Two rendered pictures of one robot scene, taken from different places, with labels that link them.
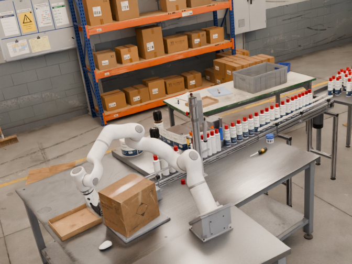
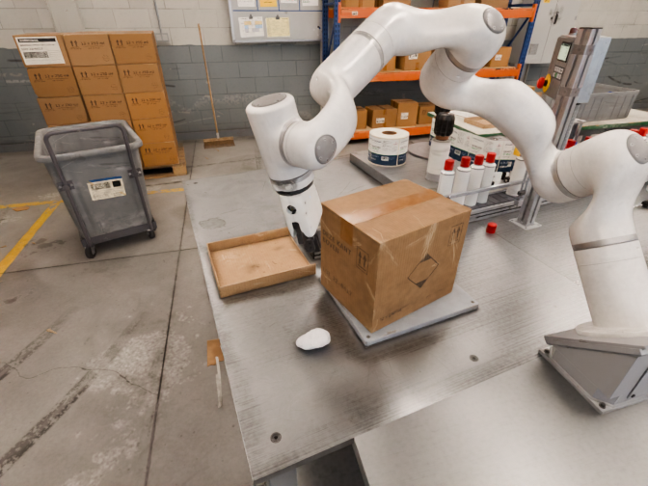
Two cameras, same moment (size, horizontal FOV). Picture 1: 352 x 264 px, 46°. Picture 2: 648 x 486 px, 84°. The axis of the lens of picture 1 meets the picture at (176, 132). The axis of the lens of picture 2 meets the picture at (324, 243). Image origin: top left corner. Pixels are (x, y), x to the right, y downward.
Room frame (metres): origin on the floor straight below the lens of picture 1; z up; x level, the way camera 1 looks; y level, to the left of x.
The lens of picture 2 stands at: (1.53, 0.39, 1.53)
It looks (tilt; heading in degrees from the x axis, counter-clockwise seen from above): 32 degrees down; 11
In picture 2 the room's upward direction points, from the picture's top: straight up
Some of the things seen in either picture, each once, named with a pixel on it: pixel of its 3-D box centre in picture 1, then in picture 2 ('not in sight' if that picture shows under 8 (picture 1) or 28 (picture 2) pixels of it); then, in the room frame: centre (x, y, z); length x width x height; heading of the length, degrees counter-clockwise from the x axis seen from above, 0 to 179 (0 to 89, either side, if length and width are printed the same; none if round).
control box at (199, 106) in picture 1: (195, 108); (572, 67); (3.01, -0.17, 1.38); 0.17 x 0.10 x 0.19; 179
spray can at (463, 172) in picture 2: (164, 163); (461, 182); (2.91, 0.12, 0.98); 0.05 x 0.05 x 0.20
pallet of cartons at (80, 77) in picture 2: not in sight; (114, 107); (5.09, 3.37, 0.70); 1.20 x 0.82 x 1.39; 121
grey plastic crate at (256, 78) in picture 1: (260, 77); (585, 102); (5.11, -1.17, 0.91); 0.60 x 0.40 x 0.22; 119
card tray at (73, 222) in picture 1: (74, 220); (258, 257); (2.46, 0.79, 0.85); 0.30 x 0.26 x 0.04; 124
